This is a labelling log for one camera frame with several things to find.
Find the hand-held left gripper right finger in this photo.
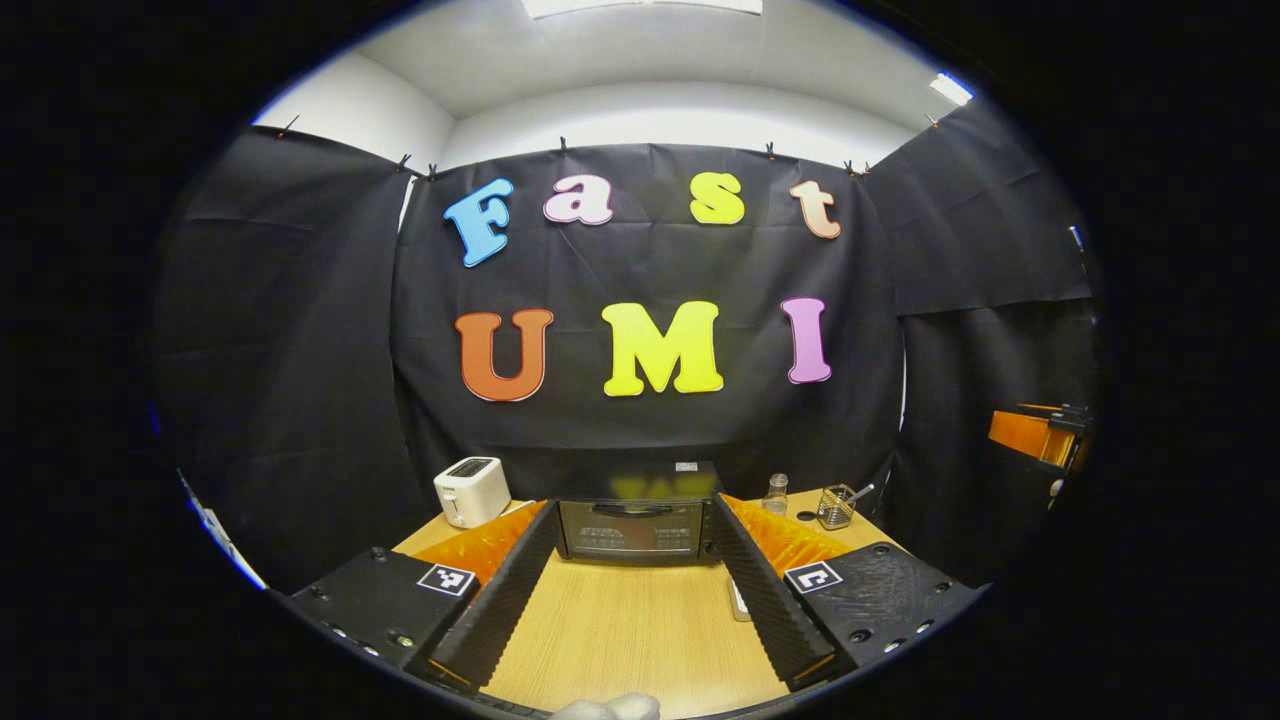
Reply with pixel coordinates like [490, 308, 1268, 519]
[707, 493, 991, 693]

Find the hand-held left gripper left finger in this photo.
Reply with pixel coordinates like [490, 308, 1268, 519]
[283, 500, 558, 698]

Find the black electric oven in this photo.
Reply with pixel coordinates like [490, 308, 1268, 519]
[553, 461, 723, 564]

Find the white toaster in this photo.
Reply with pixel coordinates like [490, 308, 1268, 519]
[433, 456, 512, 529]

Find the black backdrop cloth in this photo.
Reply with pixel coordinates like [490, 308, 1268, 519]
[150, 100, 1101, 591]

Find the row of black cloth clips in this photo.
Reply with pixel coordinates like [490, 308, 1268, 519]
[275, 112, 946, 181]

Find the large ceiling light panel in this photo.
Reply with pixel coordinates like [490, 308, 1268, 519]
[522, 0, 764, 19]

